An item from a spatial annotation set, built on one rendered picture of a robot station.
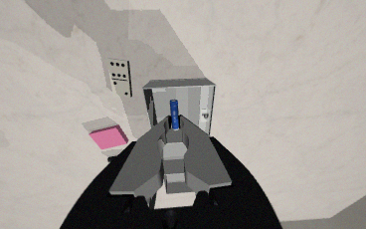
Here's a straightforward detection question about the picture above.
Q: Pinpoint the pink square pad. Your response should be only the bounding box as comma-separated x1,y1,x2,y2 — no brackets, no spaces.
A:
89,124,128,149

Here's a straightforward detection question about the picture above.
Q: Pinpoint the grey three-compartment bin rack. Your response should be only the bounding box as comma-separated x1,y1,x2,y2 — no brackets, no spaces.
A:
142,78,217,194

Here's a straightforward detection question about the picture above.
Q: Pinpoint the black battery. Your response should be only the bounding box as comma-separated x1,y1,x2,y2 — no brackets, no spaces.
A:
107,156,116,162

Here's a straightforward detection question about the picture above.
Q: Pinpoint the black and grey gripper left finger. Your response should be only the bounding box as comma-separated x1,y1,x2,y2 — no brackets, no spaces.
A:
60,115,172,229

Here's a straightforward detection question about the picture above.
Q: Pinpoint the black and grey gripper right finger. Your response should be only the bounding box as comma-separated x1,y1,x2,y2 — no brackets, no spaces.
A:
178,114,282,229

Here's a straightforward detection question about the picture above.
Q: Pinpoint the white domino tile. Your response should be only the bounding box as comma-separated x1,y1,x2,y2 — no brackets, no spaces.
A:
106,58,132,98

